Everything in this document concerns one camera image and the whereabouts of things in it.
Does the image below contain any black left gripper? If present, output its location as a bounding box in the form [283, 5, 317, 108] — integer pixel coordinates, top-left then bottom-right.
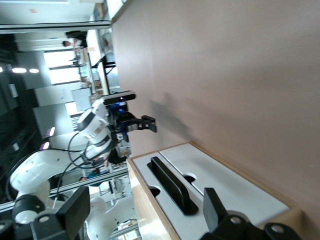
[109, 103, 159, 135]

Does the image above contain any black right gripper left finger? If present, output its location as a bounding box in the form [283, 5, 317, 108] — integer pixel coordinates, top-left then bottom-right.
[0, 186, 91, 240]

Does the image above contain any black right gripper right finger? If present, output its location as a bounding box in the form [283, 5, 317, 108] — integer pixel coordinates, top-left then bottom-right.
[198, 187, 304, 240]

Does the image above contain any white-front drawer with black handle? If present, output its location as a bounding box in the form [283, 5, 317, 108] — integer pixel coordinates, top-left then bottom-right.
[131, 150, 213, 240]

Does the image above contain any wooden drawer cabinet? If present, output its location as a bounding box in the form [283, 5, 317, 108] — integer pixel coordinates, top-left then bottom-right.
[126, 141, 307, 240]

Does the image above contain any person in teal shirt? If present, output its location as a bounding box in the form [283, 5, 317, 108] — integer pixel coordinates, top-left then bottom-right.
[78, 170, 102, 187]

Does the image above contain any brown table cover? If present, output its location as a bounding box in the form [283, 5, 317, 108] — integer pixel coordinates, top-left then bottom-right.
[111, 0, 320, 226]

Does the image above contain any person in white shirt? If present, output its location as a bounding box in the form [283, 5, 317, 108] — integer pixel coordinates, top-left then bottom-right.
[61, 36, 84, 50]

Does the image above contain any aluminium frame beam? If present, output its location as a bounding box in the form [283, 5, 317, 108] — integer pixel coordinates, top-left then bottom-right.
[0, 169, 130, 214]
[0, 20, 112, 35]

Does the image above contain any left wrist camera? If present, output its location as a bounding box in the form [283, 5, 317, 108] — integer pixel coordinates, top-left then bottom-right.
[102, 90, 138, 106]

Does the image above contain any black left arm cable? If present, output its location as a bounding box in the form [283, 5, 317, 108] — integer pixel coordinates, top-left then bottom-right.
[53, 131, 113, 208]

